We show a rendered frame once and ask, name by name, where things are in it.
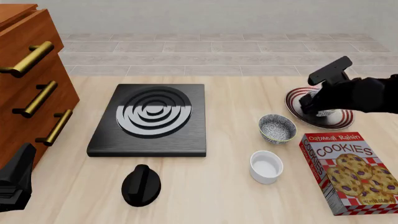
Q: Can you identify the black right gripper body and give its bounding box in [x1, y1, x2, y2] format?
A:
[312, 78, 363, 113]

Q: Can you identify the small white ramekin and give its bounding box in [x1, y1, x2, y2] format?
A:
[249, 149, 284, 185]

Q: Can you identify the mid-length brass handle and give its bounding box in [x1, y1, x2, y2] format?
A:
[12, 80, 59, 119]

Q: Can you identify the oatmeal raisin cookie box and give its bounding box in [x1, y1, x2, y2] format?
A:
[298, 131, 398, 217]

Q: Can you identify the wooden drawer with long handle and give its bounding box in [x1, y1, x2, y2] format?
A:
[0, 8, 65, 94]

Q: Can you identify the long brass handle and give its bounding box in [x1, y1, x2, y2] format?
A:
[0, 41, 55, 78]

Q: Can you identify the wooden drawer with mid-length handle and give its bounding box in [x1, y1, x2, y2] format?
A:
[0, 52, 75, 134]

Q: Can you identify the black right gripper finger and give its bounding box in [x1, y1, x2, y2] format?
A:
[298, 95, 318, 116]

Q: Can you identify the small flat plate on stalk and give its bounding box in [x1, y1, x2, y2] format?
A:
[307, 55, 354, 88]

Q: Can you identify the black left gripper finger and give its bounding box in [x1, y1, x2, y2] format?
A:
[11, 142, 37, 179]

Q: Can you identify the flat black stove plate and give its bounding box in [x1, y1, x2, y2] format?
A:
[86, 83, 208, 158]

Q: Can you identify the white plate with red rings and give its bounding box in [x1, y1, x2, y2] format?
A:
[284, 86, 356, 131]

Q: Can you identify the wooden cabinet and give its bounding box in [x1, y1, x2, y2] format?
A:
[0, 3, 81, 169]

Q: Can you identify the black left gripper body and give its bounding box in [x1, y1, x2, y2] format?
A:
[0, 166, 34, 213]

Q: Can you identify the round black stove knob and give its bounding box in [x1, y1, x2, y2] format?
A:
[121, 164, 162, 208]

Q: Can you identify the short brass handle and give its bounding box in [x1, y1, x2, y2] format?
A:
[34, 108, 74, 147]

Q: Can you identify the wooden drawer with short handle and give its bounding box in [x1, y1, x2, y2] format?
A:
[0, 91, 81, 169]

